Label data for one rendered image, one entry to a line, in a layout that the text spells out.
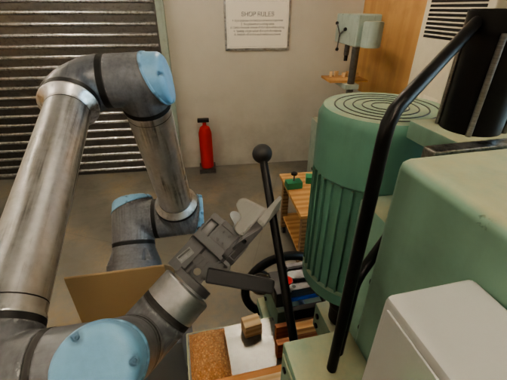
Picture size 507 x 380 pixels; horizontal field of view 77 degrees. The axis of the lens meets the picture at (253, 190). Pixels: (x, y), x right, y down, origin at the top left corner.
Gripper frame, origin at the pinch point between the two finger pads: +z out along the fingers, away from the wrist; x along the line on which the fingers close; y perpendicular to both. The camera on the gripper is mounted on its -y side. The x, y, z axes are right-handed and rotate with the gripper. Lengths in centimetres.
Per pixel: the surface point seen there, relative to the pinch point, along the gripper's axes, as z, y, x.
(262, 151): 4.1, 8.0, -6.3
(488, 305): -8.1, -10.0, -40.1
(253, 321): -17.6, -16.5, 27.6
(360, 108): 12.0, 1.2, -20.5
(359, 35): 182, 28, 129
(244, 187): 72, 22, 260
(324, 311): -6.4, -22.8, 10.9
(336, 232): -0.3, -8.6, -12.4
